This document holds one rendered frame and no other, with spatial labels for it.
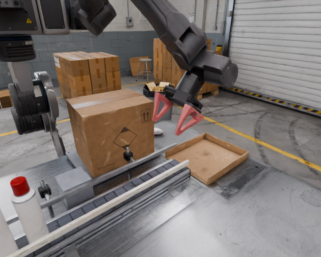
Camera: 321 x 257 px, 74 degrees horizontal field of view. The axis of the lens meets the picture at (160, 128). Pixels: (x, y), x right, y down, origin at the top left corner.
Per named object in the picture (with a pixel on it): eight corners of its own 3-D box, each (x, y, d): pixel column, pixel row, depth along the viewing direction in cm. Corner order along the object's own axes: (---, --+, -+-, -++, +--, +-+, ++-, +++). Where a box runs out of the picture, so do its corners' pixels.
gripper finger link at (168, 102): (156, 123, 54) (176, 91, 54) (141, 113, 59) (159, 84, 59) (171, 132, 59) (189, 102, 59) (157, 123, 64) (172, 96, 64)
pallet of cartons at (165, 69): (178, 106, 400) (181, 41, 349) (151, 96, 460) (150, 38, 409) (219, 95, 466) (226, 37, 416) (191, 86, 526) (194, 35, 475)
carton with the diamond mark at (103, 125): (92, 178, 87) (81, 117, 75) (76, 152, 104) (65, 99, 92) (155, 155, 102) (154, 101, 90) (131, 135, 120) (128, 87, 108)
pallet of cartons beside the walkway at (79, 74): (124, 105, 407) (120, 56, 367) (80, 116, 362) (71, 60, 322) (99, 91, 493) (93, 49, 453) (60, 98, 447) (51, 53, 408)
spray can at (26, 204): (31, 251, 56) (6, 190, 47) (27, 237, 60) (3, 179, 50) (52, 239, 59) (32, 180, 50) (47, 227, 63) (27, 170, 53)
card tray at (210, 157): (207, 186, 86) (208, 178, 84) (164, 157, 103) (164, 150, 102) (247, 158, 103) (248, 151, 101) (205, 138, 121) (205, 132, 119)
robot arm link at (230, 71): (191, 26, 52) (169, 52, 51) (231, 27, 44) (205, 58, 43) (209, 62, 60) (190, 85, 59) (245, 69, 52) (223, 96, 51)
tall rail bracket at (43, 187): (54, 234, 66) (41, 193, 59) (47, 219, 71) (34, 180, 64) (64, 228, 68) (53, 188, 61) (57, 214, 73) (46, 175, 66)
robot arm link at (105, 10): (88, -1, 77) (78, 9, 76) (99, -3, 69) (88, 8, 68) (106, 21, 83) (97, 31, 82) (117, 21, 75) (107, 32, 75)
